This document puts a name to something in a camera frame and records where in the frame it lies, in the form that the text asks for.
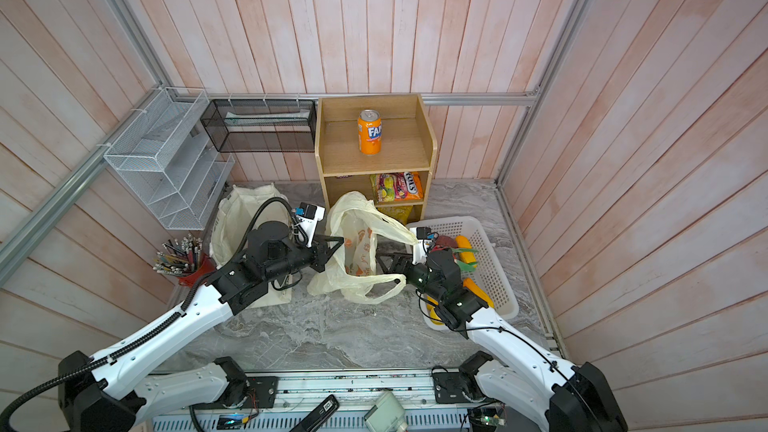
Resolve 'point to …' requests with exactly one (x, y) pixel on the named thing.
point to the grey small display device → (387, 416)
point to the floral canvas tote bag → (231, 216)
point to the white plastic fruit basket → (488, 279)
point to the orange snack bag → (414, 185)
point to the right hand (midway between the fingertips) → (384, 255)
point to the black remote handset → (319, 416)
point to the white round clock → (525, 424)
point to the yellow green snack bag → (386, 188)
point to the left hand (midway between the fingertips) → (342, 247)
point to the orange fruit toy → (463, 242)
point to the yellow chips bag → (401, 213)
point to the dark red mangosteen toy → (446, 241)
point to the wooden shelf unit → (408, 145)
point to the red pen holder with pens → (182, 258)
